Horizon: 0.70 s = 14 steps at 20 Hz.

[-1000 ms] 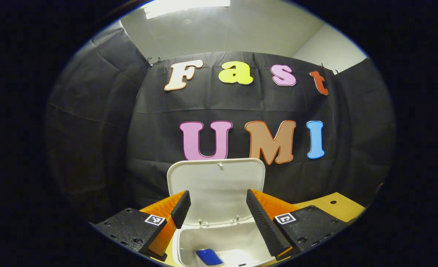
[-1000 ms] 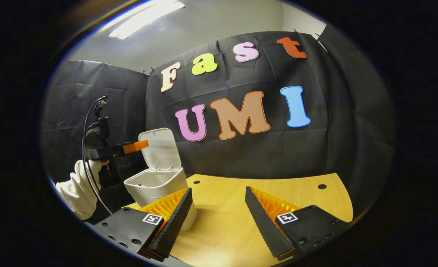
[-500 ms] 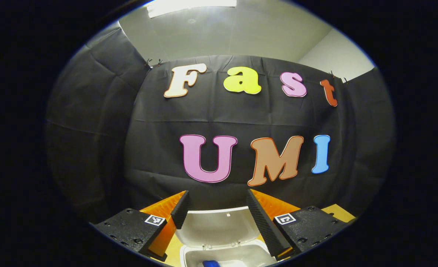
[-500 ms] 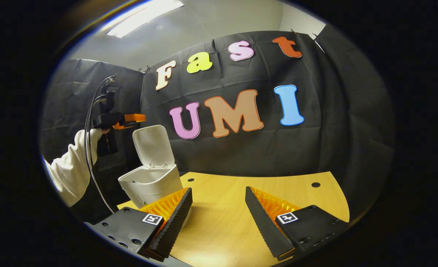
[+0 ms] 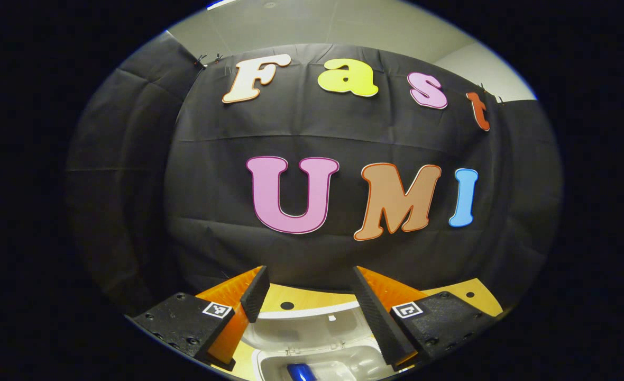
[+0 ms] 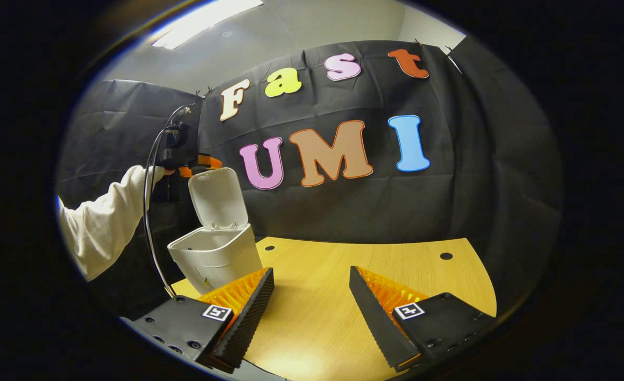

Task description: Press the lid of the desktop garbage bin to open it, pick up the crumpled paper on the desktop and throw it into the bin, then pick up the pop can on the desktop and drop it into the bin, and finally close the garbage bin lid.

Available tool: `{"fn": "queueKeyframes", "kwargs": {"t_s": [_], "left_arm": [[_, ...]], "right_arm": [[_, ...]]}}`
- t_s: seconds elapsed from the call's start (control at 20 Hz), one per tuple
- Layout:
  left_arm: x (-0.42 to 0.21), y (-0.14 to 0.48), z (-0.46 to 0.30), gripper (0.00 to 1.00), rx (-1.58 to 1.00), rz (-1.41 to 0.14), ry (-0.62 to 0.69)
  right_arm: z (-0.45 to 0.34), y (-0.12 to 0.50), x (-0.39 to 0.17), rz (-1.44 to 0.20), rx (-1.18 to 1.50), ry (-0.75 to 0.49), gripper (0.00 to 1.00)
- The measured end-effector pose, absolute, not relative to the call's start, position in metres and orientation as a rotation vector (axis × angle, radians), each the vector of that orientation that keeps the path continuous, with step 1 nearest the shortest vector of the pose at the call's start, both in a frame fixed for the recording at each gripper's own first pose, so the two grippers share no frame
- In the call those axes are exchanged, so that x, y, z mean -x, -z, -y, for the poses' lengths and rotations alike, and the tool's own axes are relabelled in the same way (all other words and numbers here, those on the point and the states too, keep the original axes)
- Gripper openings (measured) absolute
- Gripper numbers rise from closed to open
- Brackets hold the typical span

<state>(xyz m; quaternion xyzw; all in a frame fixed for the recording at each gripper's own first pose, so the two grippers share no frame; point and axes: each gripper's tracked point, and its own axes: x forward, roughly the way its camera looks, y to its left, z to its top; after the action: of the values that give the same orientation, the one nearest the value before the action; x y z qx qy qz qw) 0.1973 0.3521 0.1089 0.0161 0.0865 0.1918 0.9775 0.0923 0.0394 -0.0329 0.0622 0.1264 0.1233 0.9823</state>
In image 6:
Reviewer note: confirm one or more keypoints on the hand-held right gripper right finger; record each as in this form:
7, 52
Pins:
373, 320

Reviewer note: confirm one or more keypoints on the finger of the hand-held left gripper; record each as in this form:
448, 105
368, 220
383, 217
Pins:
206, 161

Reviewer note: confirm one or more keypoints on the white desktop garbage bin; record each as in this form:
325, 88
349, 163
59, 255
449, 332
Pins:
217, 254

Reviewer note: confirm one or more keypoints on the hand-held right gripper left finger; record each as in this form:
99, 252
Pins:
248, 317

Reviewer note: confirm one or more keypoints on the black backdrop cloth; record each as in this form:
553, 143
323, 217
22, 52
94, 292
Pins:
343, 211

